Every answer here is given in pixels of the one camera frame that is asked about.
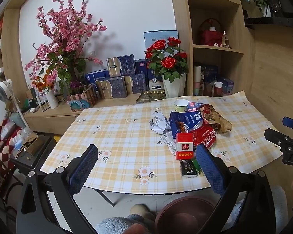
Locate crushed red can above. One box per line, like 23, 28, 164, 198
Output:
189, 123, 218, 149

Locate wooden shelf unit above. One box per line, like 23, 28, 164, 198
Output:
168, 0, 255, 98

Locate red artificial rose bouquet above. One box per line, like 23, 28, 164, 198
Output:
145, 37, 188, 83

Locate white label paper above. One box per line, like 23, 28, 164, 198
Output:
160, 133, 179, 155

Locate row of small dark bottles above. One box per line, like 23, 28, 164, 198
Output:
27, 88, 52, 114

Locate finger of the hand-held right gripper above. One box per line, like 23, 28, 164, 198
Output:
282, 116, 293, 130
264, 128, 293, 149

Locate red gift basket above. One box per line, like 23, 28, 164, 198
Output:
198, 18, 224, 45

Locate black wall shelf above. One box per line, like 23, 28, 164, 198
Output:
244, 17, 293, 31

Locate blue and red small box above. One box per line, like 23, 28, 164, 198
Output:
187, 102, 205, 114

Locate black crate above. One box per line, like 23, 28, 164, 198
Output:
10, 135, 58, 171

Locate blue box with round emblem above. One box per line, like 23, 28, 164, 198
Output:
148, 68, 165, 91

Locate blue snack bag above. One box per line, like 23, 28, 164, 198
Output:
169, 111, 207, 140

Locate wicker basket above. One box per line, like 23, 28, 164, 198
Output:
67, 84, 98, 109

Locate white bottle vase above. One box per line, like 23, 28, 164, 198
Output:
46, 89, 59, 109

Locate white and green paper cup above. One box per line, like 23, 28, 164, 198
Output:
174, 99, 189, 114

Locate small black packet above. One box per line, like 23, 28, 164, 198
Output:
180, 159, 198, 178

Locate person's left fluffy pyjama leg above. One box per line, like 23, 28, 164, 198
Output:
96, 213, 157, 234

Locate green packet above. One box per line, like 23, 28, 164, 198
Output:
192, 158, 205, 177

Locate orange artificial flowers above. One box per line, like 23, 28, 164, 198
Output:
30, 69, 58, 93

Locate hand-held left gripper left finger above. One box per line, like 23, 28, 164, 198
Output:
16, 144, 99, 234

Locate beige slipper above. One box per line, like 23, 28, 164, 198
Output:
129, 203, 157, 221

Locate glass perfume bottle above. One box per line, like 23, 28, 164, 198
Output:
221, 31, 230, 48

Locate red and white checked blanket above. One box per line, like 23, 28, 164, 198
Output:
0, 119, 23, 176

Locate yellow checked floral tablecloth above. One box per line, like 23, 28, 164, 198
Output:
40, 91, 284, 195

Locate maroon plastic bin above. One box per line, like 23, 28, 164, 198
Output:
154, 195, 225, 234

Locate white desk fan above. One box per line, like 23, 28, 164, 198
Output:
0, 79, 26, 129

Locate teal round object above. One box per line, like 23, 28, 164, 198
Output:
70, 99, 92, 110

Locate red cigarette box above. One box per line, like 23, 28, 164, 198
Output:
175, 133, 194, 161

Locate black folding table frame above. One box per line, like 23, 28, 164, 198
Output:
95, 189, 116, 207

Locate brown gold wrapper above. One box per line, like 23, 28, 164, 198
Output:
200, 104, 232, 134

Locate small white vase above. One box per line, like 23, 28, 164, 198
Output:
261, 4, 272, 17

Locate wooden sideboard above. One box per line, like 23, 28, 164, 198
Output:
23, 93, 142, 136

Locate dark blue printed box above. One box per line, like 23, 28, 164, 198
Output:
203, 65, 219, 83

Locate blue and white carton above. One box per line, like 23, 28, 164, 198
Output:
85, 69, 110, 84

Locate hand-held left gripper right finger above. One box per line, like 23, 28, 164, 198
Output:
195, 144, 277, 234

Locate stack of pastel cups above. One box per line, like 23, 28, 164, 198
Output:
193, 65, 205, 96

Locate open cardboard box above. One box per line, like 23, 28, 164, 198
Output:
11, 133, 46, 156

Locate red cup with white rim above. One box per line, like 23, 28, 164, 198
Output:
213, 82, 223, 97

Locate gold and green tray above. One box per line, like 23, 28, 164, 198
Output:
136, 90, 166, 102

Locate large blue and white box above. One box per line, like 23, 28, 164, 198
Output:
144, 30, 179, 51

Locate pink artificial blossom tree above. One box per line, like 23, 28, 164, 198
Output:
24, 0, 107, 88

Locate white angular vase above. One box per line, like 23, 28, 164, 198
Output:
161, 73, 187, 98

